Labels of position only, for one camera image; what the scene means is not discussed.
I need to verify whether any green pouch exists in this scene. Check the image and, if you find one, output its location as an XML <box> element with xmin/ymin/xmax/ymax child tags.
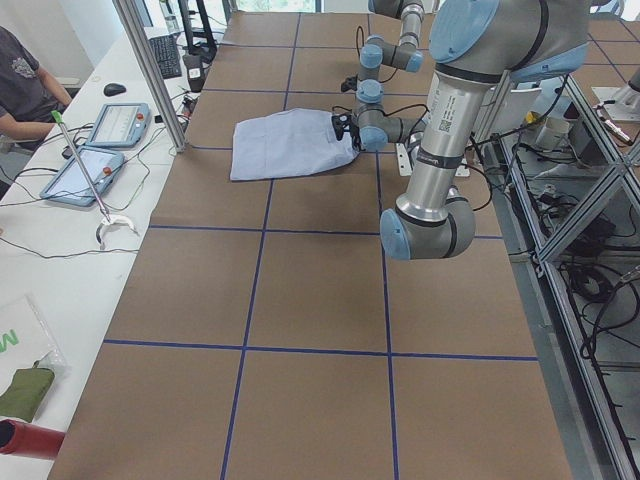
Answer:
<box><xmin>1</xmin><ymin>367</ymin><xmax>55</xmax><ymax>423</ymax></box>

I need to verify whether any seated person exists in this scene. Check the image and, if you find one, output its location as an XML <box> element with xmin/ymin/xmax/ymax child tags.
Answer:
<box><xmin>1</xmin><ymin>27</ymin><xmax>72</xmax><ymax>151</ymax></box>

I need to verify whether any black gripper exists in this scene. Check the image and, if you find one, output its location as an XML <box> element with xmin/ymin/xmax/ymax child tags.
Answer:
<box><xmin>348</xmin><ymin>125</ymin><xmax>363</xmax><ymax>151</ymax></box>

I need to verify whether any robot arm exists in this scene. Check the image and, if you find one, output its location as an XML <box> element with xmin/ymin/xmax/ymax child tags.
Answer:
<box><xmin>351</xmin><ymin>1</ymin><xmax>591</xmax><ymax>260</ymax></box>
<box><xmin>356</xmin><ymin>0</ymin><xmax>426</xmax><ymax>89</ymax></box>

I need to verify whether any long reacher grabber tool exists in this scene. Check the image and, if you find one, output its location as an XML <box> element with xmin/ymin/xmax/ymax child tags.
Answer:
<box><xmin>51</xmin><ymin>110</ymin><xmax>138</xmax><ymax>251</ymax></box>

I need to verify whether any blue teach pendant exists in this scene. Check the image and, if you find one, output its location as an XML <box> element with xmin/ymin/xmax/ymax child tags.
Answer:
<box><xmin>40</xmin><ymin>147</ymin><xmax>124</xmax><ymax>207</ymax></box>
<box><xmin>85</xmin><ymin>103</ymin><xmax>150</xmax><ymax>148</ymax></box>

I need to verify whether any light blue striped shirt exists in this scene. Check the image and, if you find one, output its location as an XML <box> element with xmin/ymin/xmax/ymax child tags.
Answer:
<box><xmin>230</xmin><ymin>108</ymin><xmax>358</xmax><ymax>181</ymax></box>

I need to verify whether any brown paper table cover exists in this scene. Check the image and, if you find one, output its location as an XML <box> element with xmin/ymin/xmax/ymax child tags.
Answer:
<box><xmin>51</xmin><ymin>13</ymin><xmax>571</xmax><ymax>479</ymax></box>

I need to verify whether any blue teach pendant near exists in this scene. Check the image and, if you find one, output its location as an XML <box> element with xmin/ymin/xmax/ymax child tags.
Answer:
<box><xmin>40</xmin><ymin>147</ymin><xmax>124</xmax><ymax>207</ymax></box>

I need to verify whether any grey aluminium frame post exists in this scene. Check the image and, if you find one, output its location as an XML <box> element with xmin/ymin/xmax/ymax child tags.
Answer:
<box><xmin>112</xmin><ymin>0</ymin><xmax>186</xmax><ymax>153</ymax></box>

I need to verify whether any red cylinder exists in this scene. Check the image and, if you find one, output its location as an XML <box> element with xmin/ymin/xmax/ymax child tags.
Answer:
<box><xmin>1</xmin><ymin>419</ymin><xmax>65</xmax><ymax>460</ymax></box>

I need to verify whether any blue teach pendant far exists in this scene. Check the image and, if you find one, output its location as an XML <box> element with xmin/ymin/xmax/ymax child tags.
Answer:
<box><xmin>85</xmin><ymin>103</ymin><xmax>150</xmax><ymax>148</ymax></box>

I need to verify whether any black keyboard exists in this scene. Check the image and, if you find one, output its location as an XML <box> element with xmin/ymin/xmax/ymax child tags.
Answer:
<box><xmin>148</xmin><ymin>35</ymin><xmax>182</xmax><ymax>79</ymax></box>

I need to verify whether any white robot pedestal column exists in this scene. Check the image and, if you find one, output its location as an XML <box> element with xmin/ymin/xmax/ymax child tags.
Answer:
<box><xmin>394</xmin><ymin>69</ymin><xmax>511</xmax><ymax>178</ymax></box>

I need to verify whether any black computer mouse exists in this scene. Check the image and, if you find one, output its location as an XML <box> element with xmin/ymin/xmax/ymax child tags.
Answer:
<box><xmin>103</xmin><ymin>83</ymin><xmax>127</xmax><ymax>97</ymax></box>

